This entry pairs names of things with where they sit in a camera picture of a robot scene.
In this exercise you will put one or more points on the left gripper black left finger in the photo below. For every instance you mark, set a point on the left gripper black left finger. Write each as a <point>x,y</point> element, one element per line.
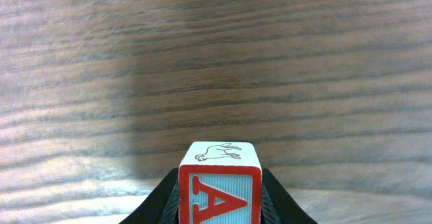
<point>160,206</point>

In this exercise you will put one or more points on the red letter A block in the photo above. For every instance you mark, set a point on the red letter A block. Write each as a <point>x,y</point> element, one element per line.
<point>220,182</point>

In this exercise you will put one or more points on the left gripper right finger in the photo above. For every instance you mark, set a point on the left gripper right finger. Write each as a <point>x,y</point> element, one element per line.
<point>277,206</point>

